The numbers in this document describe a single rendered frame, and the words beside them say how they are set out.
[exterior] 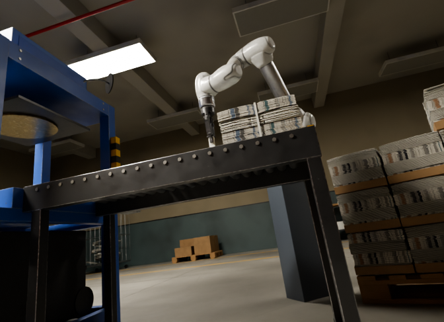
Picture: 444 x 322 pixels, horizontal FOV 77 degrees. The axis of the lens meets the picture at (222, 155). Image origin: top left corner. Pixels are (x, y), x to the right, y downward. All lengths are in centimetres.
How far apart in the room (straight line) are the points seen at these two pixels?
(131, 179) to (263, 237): 736
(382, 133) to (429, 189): 735
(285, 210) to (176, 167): 103
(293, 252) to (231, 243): 668
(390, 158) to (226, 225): 715
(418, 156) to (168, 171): 132
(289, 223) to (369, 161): 64
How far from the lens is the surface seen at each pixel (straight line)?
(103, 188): 133
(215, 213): 873
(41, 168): 260
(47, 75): 197
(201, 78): 160
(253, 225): 848
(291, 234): 198
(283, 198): 199
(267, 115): 132
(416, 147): 184
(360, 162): 185
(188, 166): 115
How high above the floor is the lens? 44
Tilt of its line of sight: 16 degrees up
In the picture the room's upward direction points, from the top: 8 degrees counter-clockwise
